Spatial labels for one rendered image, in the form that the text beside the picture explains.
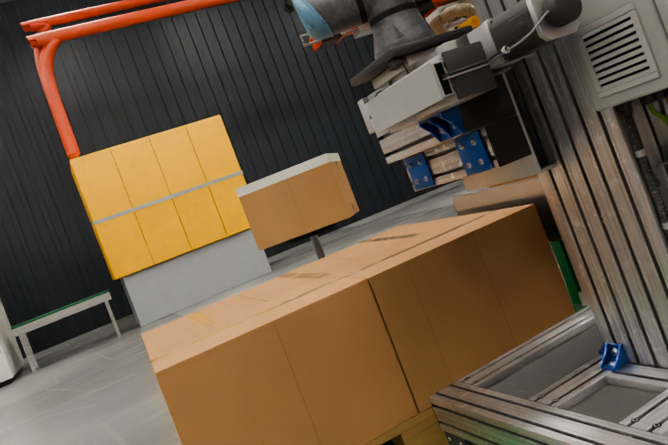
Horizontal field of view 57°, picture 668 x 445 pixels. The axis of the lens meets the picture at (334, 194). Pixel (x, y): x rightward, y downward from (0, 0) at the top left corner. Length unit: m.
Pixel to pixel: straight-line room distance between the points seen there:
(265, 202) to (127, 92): 9.24
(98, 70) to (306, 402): 11.50
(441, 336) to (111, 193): 7.60
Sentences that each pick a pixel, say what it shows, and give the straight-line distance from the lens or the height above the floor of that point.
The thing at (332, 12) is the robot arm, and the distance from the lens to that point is 1.46.
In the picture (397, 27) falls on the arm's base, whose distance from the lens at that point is 1.44.
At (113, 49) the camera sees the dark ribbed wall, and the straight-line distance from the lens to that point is 13.04.
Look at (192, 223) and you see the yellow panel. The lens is 9.13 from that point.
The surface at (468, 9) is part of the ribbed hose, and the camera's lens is 2.16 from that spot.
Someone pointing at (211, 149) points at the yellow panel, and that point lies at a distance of 9.33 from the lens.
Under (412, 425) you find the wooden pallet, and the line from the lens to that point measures 1.81.
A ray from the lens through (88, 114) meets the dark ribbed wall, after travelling 12.64.
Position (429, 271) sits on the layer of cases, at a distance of 1.79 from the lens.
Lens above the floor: 0.80
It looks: level
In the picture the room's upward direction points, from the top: 21 degrees counter-clockwise
